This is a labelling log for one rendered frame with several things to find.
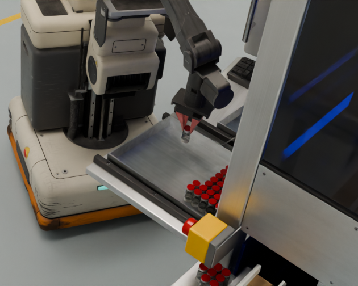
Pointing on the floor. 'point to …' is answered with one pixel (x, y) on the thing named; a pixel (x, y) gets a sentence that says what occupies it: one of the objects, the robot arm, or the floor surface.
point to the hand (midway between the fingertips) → (187, 128)
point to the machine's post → (259, 112)
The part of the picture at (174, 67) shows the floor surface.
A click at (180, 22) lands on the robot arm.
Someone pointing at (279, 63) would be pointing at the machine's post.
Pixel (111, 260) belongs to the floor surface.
